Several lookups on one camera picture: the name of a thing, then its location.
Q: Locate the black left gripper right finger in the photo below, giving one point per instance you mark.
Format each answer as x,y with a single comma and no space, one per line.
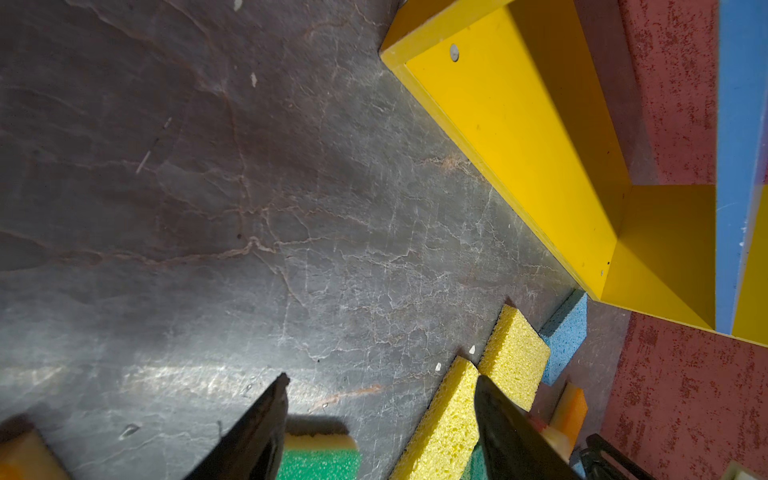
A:
511,446

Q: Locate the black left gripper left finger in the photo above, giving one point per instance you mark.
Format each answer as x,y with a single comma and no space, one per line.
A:
253,447

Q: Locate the blue sponge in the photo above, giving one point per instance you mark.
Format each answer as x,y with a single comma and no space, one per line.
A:
564,333

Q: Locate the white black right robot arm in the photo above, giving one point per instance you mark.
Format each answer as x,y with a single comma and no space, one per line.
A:
601,460

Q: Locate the yellow shelf pink blue boards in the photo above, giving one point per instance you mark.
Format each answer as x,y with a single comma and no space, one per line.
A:
512,83

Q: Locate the yellow smiley face sponge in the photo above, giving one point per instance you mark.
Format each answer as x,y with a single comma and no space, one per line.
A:
556,439

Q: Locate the dark green scrub sponge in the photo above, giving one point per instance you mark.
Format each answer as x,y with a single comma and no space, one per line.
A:
476,467

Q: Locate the orange sponge right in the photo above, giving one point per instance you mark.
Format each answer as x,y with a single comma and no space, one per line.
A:
570,413

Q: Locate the orange sponge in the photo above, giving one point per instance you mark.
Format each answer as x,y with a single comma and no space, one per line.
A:
570,413
27,457

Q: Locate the yellow sponge lower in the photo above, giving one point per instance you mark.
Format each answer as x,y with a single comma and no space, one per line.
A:
447,434

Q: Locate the light green sponge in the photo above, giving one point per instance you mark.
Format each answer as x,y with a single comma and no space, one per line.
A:
319,456

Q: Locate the yellow sponge upper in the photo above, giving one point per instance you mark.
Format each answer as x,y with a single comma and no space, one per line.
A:
515,357

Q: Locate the orange sponge left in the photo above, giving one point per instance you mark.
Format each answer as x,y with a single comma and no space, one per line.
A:
27,457

